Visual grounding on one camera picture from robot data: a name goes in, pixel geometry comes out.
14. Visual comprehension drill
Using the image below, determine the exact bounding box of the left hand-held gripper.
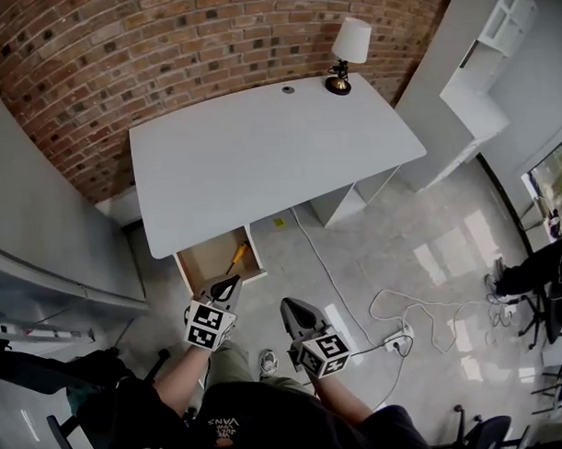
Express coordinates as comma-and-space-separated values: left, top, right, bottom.
180, 273, 246, 352

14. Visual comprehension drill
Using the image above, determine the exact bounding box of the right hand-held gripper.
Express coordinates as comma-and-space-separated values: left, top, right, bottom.
280, 295, 352, 382

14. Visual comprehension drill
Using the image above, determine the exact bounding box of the wooden drawer with white front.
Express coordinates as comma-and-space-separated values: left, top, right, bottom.
173, 223, 270, 297

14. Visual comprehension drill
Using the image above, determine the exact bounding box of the orange handled screwdriver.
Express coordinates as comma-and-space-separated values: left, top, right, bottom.
224, 240, 252, 275

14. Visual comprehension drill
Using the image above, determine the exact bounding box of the person's right forearm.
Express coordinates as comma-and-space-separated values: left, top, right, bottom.
311, 370, 376, 429

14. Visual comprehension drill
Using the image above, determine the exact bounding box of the person's left forearm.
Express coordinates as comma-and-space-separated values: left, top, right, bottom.
151, 345, 215, 420

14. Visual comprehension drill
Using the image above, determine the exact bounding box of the person's right grey shoe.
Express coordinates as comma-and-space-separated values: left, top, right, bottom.
258, 349, 279, 380

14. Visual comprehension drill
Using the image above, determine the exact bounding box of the person's right leg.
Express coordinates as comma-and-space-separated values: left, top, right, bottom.
258, 375, 314, 398

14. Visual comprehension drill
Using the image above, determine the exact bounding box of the person's leg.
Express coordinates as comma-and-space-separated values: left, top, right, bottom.
210, 340, 252, 393
258, 375, 314, 398

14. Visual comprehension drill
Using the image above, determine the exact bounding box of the person's left leg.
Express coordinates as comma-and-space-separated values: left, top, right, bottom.
210, 340, 252, 393

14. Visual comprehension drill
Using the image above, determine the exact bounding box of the white power strip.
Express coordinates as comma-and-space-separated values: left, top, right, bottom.
383, 323, 415, 353

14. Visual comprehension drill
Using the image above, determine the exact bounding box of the person's black shirt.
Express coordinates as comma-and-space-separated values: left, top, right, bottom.
102, 374, 432, 449

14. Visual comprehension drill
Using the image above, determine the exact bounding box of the white low bench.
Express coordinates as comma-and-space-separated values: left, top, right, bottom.
94, 184, 144, 229

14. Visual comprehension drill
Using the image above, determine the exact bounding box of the white desk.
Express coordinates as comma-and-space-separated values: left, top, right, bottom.
127, 69, 432, 261

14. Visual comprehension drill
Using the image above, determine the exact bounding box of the black mesh office chair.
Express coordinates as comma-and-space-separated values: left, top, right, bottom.
0, 332, 178, 449

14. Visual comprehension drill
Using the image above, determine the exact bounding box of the white bookshelf unit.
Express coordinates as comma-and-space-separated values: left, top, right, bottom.
390, 0, 545, 194

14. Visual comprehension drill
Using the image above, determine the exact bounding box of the table lamp with white shade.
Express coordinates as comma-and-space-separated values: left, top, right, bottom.
322, 15, 376, 98

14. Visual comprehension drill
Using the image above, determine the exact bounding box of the long white cable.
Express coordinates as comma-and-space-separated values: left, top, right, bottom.
289, 203, 387, 353

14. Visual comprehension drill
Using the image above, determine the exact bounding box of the looped white cable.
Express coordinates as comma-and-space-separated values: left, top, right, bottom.
368, 284, 498, 358

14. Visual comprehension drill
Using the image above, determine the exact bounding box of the black window frame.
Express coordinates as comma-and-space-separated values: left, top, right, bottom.
475, 132, 562, 254

